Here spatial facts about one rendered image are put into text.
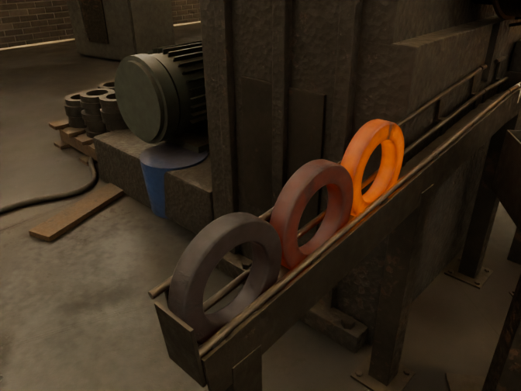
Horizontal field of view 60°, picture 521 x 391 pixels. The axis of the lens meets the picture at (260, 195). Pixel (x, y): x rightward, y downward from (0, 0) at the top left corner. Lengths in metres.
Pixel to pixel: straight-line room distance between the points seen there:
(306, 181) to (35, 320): 1.22
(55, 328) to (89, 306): 0.12
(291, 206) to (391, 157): 0.32
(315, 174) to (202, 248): 0.21
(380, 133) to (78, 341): 1.13
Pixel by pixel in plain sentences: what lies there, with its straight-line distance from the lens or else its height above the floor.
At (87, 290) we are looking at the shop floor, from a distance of 1.74.
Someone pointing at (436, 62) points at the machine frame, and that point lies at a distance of 1.15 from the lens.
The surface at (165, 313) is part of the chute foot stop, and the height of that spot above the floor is 0.65.
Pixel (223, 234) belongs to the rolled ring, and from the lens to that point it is 0.55.
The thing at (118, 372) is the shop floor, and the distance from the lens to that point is 1.43.
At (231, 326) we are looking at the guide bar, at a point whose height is 0.61.
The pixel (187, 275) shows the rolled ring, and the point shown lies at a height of 0.71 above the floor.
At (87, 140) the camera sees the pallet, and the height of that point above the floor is 0.14.
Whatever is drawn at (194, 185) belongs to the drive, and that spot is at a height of 0.25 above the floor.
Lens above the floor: 1.05
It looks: 28 degrees down
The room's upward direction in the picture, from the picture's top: 1 degrees counter-clockwise
